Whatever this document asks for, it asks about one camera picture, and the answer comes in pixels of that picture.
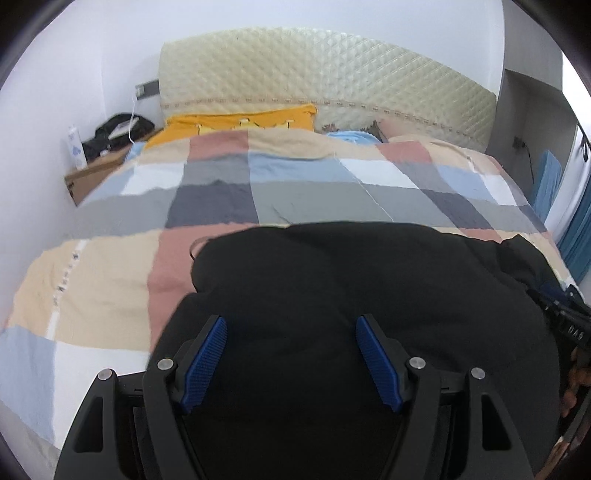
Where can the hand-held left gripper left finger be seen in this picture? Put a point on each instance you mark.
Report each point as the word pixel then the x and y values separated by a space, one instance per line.
pixel 206 364

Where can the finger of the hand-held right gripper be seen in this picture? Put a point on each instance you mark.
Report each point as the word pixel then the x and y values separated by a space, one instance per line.
pixel 551 297

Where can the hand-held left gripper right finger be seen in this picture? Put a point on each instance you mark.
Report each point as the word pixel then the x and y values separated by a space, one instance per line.
pixel 376 362

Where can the black garment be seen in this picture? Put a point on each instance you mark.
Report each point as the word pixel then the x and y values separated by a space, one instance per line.
pixel 323 277

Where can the blue curtain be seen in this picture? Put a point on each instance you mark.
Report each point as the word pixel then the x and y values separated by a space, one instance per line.
pixel 577 230

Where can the blue terry mat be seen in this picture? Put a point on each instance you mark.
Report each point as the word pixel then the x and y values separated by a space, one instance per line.
pixel 547 184

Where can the checkered patchwork blanket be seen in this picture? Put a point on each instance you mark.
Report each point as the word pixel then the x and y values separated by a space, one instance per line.
pixel 115 277

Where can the beige pillow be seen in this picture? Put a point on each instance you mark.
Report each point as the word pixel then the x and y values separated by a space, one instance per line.
pixel 415 131

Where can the cardboard box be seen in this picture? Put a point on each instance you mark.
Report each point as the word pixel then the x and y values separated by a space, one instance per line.
pixel 92 175

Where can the yellow pillow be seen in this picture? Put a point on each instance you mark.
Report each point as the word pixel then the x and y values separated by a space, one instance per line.
pixel 240 121

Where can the black bag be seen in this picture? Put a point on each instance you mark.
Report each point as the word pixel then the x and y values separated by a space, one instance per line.
pixel 115 131

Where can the white printed carton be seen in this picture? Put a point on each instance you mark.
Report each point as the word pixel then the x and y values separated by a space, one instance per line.
pixel 77 150

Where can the quilted cream headboard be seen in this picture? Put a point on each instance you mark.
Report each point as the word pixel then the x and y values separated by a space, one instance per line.
pixel 323 69

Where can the dark wall socket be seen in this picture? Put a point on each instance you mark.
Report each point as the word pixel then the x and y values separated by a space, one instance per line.
pixel 519 143

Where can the grey wall socket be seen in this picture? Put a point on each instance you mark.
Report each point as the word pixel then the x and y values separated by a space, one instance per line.
pixel 147 88

